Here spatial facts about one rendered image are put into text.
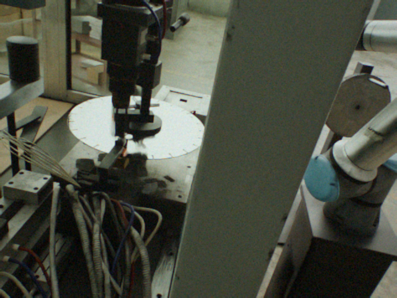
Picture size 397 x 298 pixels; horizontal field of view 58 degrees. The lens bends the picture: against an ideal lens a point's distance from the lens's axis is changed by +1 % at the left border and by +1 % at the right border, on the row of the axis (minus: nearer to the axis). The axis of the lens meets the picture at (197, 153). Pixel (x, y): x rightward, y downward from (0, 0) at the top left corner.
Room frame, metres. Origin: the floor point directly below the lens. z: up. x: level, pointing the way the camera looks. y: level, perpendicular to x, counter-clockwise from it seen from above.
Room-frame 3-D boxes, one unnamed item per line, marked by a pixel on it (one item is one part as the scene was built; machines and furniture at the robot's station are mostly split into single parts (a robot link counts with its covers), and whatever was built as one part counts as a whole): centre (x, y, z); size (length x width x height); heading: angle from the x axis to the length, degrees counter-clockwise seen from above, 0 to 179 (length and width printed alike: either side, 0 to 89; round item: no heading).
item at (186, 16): (0.73, 0.10, 1.21); 0.08 x 0.06 x 0.03; 178
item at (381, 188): (0.85, -0.46, 0.91); 0.13 x 0.12 x 0.14; 121
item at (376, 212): (0.85, -0.47, 0.80); 0.15 x 0.15 x 0.10
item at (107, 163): (0.58, 0.16, 0.93); 0.10 x 0.03 x 0.07; 178
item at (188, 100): (1.11, 0.08, 0.82); 0.18 x 0.18 x 0.15; 88
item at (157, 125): (0.78, 0.15, 0.96); 0.11 x 0.11 x 0.03
